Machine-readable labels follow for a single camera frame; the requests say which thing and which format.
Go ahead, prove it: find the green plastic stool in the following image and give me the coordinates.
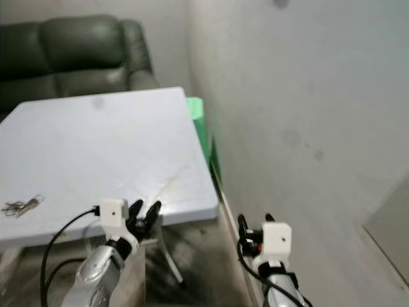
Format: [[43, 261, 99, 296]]
[[187, 97, 221, 181]]

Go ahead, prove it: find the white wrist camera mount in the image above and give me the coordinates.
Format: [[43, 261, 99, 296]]
[[99, 198, 141, 254], [252, 222, 292, 269]]

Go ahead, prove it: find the dark green leather sofa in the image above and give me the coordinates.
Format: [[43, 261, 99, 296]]
[[0, 15, 160, 122]]

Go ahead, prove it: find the black left wrist camera cable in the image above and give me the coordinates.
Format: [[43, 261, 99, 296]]
[[40, 207, 101, 307]]

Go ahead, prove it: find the grey table leg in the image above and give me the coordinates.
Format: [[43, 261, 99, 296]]
[[162, 240, 185, 286]]

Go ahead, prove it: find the grey wall board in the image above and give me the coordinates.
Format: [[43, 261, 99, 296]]
[[363, 185, 409, 288]]

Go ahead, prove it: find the silver key bunch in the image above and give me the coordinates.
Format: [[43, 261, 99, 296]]
[[2, 195, 45, 218]]

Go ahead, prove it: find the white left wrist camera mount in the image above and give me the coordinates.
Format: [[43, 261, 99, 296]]
[[99, 198, 141, 254]]

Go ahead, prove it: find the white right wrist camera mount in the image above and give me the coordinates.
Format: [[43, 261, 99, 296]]
[[252, 222, 292, 269]]

